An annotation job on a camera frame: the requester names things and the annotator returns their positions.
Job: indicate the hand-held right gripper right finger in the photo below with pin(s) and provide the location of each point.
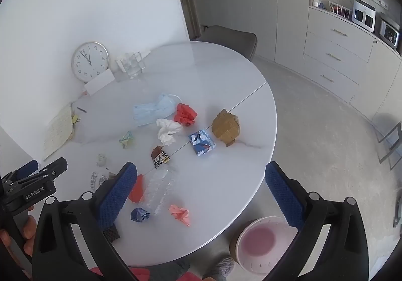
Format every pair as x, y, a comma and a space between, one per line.
284, 196

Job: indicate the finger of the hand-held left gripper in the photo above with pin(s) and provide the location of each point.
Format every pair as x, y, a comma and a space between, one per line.
55, 168
28, 166

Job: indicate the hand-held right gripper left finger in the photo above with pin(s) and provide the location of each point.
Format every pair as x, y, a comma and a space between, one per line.
117, 193

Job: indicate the navy blue paper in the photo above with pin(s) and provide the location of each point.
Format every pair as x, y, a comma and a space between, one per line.
140, 215

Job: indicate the pink lined waste bin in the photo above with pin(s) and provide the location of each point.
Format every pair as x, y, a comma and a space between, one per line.
256, 237

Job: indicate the brown yellow snack wrapper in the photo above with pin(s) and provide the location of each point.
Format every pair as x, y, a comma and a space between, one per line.
160, 157

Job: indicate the person's left hand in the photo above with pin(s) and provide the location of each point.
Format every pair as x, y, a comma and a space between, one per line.
29, 234

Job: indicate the flat red paper piece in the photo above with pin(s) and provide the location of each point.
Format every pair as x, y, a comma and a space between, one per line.
137, 190

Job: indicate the silver blister pack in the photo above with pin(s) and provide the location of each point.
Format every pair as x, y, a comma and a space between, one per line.
95, 180

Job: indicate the grey crumpled wrapper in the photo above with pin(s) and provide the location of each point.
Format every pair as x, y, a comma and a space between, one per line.
102, 160

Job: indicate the cream notebook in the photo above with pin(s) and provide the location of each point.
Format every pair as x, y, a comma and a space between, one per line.
58, 130

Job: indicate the clear plastic bottle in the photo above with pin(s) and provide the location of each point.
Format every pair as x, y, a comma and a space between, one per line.
158, 188

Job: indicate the dark patterned wrapper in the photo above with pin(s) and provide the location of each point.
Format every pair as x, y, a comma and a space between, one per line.
113, 234

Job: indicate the yellow binder clip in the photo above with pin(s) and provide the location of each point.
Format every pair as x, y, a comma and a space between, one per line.
75, 119

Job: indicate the green yellow crumpled paper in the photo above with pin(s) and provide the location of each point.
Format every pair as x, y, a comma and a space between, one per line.
126, 139

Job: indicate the pink crumpled paper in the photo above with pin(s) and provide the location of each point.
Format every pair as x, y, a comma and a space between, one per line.
179, 213

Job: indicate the white crumpled tissue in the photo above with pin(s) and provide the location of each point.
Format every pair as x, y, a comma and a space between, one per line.
168, 130

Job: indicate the blue face mask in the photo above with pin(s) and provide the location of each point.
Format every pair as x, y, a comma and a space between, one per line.
150, 111

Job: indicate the crushed brown cardboard box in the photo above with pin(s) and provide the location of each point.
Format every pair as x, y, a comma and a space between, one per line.
225, 127

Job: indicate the white folded card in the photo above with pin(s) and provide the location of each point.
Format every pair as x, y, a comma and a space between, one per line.
99, 83

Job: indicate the grey fuzzy slipper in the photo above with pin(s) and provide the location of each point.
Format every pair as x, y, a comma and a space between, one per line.
219, 268

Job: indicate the blue printed carton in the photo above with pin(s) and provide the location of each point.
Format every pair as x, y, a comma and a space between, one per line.
202, 143

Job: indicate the red crumpled paper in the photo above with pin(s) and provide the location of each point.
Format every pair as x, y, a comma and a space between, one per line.
185, 114

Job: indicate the clear glass pitcher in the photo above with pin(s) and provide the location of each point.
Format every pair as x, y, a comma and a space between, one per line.
135, 64

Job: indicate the beige drawer cabinet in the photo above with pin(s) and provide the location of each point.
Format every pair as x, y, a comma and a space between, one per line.
339, 55

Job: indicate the grey upholstered chair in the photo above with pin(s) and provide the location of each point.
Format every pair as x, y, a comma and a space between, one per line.
230, 39

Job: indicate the beige tall cabinet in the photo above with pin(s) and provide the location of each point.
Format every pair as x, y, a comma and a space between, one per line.
263, 11

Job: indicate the small silver oven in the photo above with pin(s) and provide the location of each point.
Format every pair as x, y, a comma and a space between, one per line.
390, 34

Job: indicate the blue white cup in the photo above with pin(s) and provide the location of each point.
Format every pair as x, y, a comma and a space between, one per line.
317, 3

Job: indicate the white countertop appliance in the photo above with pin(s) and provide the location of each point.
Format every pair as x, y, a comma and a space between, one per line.
363, 14

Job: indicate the white round wall clock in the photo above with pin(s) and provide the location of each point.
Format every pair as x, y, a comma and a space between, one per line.
89, 61

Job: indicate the metal frame chair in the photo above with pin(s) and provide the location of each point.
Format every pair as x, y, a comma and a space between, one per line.
391, 143

